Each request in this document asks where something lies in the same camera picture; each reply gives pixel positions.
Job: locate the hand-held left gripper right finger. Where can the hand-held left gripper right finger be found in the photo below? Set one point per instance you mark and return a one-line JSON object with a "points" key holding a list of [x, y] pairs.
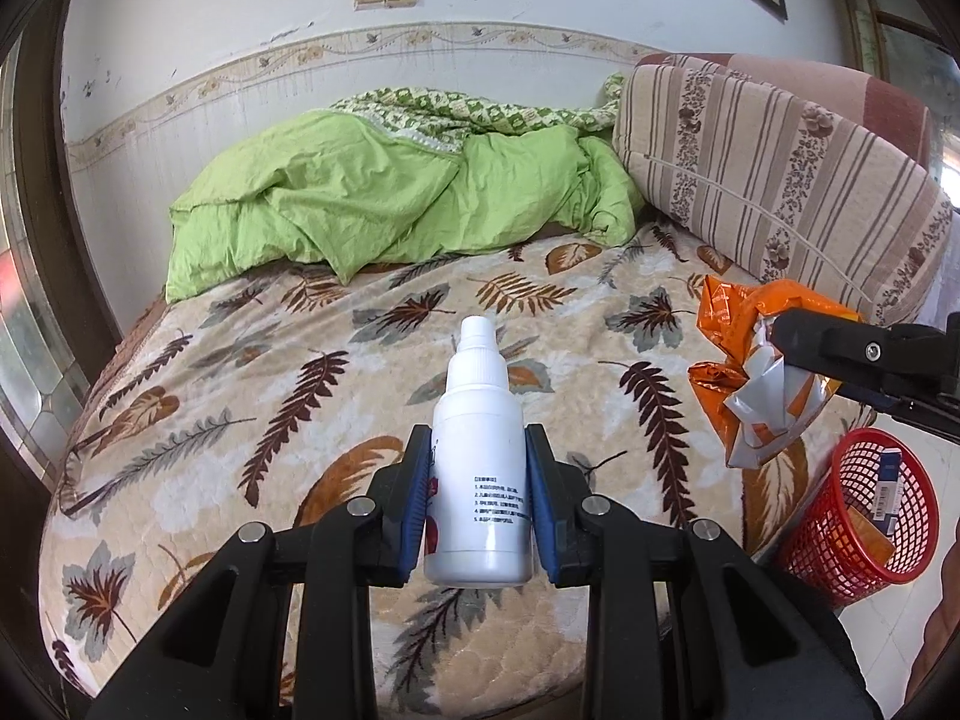
{"points": [[544, 517]]}

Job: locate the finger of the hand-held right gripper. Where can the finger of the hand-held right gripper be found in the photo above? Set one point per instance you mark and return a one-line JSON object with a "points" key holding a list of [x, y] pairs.
{"points": [[922, 414], [825, 341]]}

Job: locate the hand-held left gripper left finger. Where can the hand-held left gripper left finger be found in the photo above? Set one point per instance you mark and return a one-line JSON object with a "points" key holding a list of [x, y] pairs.
{"points": [[412, 510]]}

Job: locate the blue white carton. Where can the blue white carton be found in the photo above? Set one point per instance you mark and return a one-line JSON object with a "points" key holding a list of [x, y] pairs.
{"points": [[887, 487]]}

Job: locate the orange snack bag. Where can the orange snack bag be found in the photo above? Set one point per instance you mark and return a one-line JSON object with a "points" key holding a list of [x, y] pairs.
{"points": [[739, 315]]}

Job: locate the white plastic bottle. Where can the white plastic bottle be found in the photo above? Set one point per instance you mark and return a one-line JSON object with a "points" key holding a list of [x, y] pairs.
{"points": [[480, 435]]}

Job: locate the orange packet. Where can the orange packet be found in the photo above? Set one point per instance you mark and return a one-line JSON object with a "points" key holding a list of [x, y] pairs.
{"points": [[870, 536]]}

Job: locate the red plastic mesh basket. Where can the red plastic mesh basket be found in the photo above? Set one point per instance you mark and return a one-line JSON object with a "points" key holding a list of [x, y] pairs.
{"points": [[817, 547]]}

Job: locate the striped beige cushion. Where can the striped beige cushion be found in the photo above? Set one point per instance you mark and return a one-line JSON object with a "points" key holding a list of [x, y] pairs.
{"points": [[787, 165]]}

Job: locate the leaf print blanket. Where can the leaf print blanket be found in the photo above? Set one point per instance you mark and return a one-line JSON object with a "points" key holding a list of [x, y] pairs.
{"points": [[225, 405]]}

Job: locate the person's leg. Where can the person's leg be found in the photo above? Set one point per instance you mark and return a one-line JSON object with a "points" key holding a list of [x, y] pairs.
{"points": [[941, 652]]}

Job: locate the wooden framed window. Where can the wooden framed window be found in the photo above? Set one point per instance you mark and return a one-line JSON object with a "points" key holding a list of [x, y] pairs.
{"points": [[900, 45]]}

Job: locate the green duvet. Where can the green duvet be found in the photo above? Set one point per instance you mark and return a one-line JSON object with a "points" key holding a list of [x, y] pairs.
{"points": [[337, 195]]}

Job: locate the green white patterned quilt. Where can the green white patterned quilt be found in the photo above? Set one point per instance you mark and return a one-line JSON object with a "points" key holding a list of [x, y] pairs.
{"points": [[450, 109]]}

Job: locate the patterned glass pane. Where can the patterned glass pane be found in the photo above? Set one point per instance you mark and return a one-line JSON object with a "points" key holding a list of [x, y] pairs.
{"points": [[30, 345]]}

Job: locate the brown wooden door frame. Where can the brown wooden door frame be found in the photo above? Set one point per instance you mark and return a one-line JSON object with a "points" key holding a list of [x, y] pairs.
{"points": [[52, 165]]}

